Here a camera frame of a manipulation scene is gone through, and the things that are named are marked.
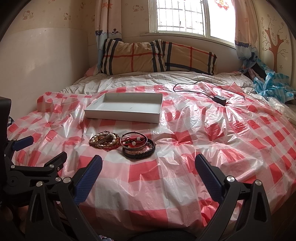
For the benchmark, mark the blue white plastic bag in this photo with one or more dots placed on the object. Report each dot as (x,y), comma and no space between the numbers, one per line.
(275,84)

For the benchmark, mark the plaid pillow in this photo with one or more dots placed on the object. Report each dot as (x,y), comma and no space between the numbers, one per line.
(179,57)
(119,57)

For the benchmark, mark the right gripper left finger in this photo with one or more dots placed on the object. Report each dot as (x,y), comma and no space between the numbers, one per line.
(75,190)

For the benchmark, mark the right plaid pillow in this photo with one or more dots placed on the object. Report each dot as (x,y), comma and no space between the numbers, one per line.
(179,57)

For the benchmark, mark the left plaid pillow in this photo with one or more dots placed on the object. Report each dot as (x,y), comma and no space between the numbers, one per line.
(119,57)

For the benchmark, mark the window with white frame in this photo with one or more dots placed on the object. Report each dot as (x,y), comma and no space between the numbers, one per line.
(212,20)

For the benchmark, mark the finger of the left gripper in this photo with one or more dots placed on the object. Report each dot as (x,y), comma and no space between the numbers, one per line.
(17,145)
(51,167)

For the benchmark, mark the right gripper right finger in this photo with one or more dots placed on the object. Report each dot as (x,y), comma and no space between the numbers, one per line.
(254,219)

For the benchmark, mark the left patterned curtain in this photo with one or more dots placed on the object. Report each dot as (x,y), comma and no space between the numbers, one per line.
(107,23)

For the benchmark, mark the right patterned curtain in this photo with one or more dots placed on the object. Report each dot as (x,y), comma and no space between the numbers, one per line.
(246,33)

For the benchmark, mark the white striped bed sheet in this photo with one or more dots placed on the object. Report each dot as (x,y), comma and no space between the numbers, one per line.
(100,82)

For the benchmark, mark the patterned curtain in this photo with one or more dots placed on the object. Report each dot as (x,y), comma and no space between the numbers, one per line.
(107,23)
(246,33)

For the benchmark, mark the red white checkered plastic sheet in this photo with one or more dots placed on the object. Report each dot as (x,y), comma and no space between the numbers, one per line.
(242,135)

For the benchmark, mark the white headboard panel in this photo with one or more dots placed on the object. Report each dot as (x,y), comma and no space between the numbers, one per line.
(39,60)

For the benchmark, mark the white shallow cardboard box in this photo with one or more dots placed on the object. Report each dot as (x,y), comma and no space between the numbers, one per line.
(130,106)

